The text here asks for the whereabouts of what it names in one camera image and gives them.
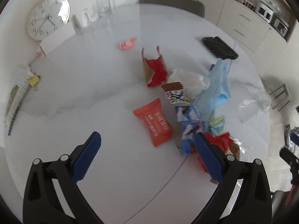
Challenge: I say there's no orange red snack packet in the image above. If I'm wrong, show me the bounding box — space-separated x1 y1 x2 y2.
133 98 173 147

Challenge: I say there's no torn brown red cardboard box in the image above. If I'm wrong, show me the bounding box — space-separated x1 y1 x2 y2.
141 46 168 88

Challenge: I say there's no pink crumpled paper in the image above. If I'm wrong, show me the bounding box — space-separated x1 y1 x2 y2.
119 37 137 51

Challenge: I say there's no paper stack with pens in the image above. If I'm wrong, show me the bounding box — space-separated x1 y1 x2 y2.
4 65 34 136

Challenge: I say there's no blue plastic bag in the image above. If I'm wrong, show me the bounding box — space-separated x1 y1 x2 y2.
193 59 231 120

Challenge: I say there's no black mesh pad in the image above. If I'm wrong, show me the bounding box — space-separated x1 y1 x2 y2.
201 36 239 60

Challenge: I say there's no red paper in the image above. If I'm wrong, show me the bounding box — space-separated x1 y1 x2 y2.
194 133 232 180

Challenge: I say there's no clear glass cup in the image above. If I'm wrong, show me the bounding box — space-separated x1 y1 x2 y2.
96 0 115 18

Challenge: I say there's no brown white snack packet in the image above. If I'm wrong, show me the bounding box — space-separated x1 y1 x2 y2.
161 82 190 105

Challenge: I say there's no blue white snack bag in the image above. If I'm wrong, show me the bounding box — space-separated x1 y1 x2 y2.
175 105 209 156

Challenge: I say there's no clear brown snack wrapper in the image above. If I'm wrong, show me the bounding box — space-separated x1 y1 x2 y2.
229 136 246 160

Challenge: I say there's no yellow blue paper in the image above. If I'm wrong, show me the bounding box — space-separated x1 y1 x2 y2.
209 116 225 136

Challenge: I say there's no round white wall clock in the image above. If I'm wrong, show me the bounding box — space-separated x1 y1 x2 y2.
26 0 70 42

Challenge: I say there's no grey dining chair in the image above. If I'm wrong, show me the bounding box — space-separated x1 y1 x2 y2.
143 0 205 18

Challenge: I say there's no white plastic bag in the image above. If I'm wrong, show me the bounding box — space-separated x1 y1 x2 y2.
167 69 210 100

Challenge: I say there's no metal frame stool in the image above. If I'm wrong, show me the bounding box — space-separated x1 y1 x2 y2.
261 77 291 112

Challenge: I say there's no clear plastic bottle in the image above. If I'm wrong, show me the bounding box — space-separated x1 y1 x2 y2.
238 91 272 123

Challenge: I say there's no white drawer cabinet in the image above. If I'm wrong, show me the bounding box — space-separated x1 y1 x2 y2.
217 0 287 76

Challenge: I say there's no microwave oven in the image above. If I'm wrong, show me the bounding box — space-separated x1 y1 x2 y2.
255 0 290 37

